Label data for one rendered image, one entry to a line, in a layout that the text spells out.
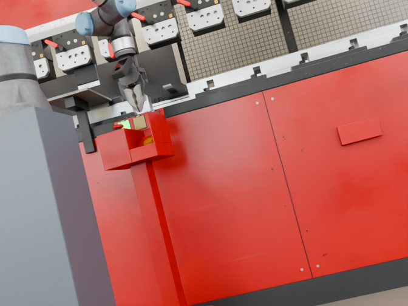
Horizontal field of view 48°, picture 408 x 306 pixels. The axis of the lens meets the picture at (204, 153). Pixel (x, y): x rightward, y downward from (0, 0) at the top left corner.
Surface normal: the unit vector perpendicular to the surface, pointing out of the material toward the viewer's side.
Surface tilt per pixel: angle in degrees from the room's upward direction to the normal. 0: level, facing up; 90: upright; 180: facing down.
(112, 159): 90
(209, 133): 90
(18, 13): 90
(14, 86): 72
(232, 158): 90
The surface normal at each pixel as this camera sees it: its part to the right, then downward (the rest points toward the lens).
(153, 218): -0.29, -0.01
